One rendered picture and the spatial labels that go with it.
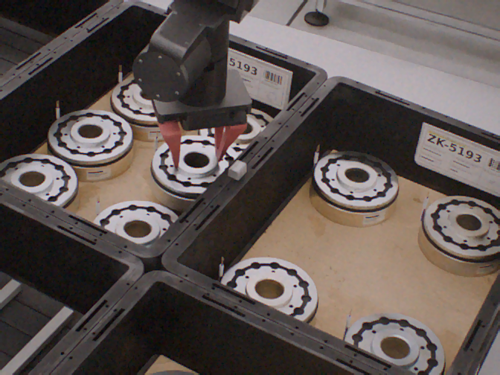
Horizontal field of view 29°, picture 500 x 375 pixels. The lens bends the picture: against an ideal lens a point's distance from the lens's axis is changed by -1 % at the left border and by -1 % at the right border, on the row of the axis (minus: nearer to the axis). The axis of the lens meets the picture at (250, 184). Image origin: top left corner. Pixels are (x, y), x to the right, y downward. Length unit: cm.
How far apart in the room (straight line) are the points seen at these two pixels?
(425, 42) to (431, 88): 152
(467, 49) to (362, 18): 35
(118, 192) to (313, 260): 24
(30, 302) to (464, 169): 52
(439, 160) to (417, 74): 49
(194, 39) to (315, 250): 31
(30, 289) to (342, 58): 81
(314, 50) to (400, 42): 147
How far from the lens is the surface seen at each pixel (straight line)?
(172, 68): 92
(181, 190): 108
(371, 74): 165
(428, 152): 119
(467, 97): 164
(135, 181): 117
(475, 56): 315
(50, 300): 103
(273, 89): 124
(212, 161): 111
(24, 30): 145
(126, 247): 94
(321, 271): 108
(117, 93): 126
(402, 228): 115
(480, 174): 118
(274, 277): 101
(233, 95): 105
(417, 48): 312
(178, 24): 93
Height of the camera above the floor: 158
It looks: 40 degrees down
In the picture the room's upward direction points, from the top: 7 degrees clockwise
